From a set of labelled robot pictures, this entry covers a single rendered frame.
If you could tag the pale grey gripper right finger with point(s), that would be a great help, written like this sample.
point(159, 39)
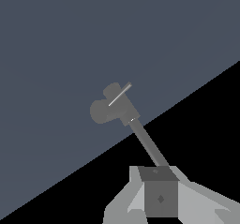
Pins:
point(203, 204)

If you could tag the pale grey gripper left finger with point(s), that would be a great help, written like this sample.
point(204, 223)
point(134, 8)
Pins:
point(120, 207)

